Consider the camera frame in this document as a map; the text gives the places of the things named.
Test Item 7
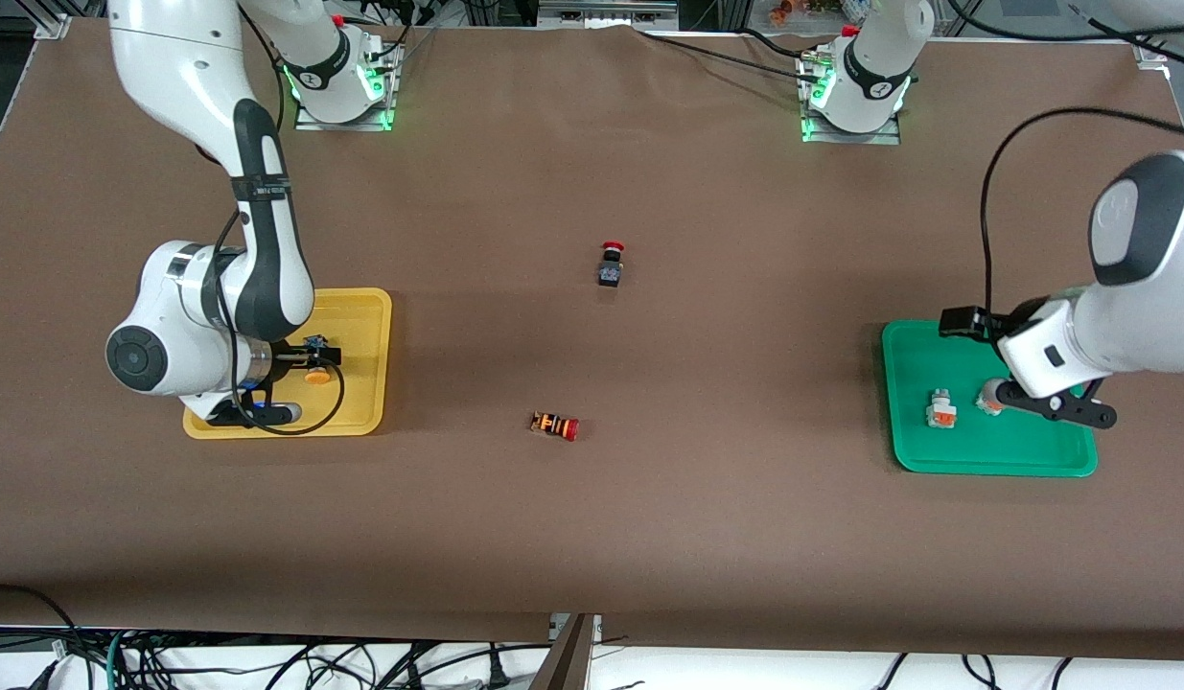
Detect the yellow plastic tray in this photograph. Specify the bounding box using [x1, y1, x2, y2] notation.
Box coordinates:
[182, 287, 393, 440]

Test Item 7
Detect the green plastic tray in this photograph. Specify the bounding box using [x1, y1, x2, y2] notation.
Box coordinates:
[881, 320, 1099, 477]

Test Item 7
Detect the red cap orange striped button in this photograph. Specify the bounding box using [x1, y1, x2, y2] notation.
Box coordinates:
[530, 410, 581, 443]

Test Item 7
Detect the brown table mat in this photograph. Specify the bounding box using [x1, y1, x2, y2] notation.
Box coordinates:
[0, 17, 1184, 660]

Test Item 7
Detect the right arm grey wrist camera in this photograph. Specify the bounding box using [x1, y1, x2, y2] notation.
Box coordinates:
[204, 401, 303, 428]

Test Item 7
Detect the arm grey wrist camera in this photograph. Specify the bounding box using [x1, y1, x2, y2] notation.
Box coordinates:
[1018, 381, 1119, 429]
[204, 401, 303, 428]

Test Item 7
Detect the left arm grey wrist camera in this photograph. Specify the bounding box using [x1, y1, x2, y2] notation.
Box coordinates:
[1018, 381, 1119, 429]

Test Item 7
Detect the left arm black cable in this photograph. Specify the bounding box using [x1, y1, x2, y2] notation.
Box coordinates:
[980, 0, 1184, 317]

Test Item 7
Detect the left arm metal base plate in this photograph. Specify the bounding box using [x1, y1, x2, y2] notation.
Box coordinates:
[798, 53, 904, 145]

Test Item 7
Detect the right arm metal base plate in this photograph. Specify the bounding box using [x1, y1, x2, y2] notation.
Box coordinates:
[294, 43, 401, 132]

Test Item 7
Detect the black cable under table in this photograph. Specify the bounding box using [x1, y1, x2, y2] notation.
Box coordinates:
[0, 584, 80, 662]

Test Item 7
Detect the black cable on mat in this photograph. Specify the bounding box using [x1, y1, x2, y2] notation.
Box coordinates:
[639, 29, 813, 78]

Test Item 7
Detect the aluminium table frame leg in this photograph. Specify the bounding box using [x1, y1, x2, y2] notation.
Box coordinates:
[529, 613, 602, 690]

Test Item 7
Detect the aluminium rail behind table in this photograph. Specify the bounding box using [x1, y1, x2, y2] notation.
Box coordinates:
[539, 0, 679, 30]

